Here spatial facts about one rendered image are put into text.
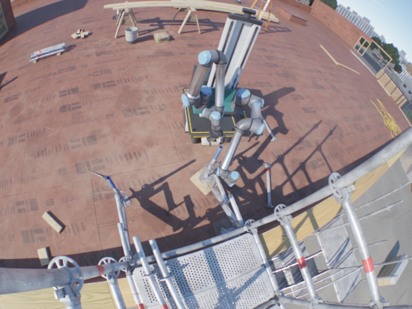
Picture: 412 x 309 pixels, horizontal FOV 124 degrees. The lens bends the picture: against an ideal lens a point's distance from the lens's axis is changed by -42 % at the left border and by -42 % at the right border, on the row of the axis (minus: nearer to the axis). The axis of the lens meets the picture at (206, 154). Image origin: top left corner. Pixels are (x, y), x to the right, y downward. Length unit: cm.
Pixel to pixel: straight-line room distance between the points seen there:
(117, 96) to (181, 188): 193
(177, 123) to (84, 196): 170
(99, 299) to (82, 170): 169
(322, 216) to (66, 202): 309
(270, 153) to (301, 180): 68
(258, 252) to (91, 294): 142
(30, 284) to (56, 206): 233
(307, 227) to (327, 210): 40
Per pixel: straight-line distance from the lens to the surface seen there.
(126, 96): 338
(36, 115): 386
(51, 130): 339
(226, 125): 268
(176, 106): 318
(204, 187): 246
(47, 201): 284
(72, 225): 257
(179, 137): 279
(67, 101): 370
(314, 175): 352
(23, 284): 44
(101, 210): 246
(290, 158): 334
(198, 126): 255
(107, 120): 308
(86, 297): 177
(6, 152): 380
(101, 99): 346
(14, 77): 563
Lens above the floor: 228
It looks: 58 degrees down
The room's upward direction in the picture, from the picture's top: 23 degrees clockwise
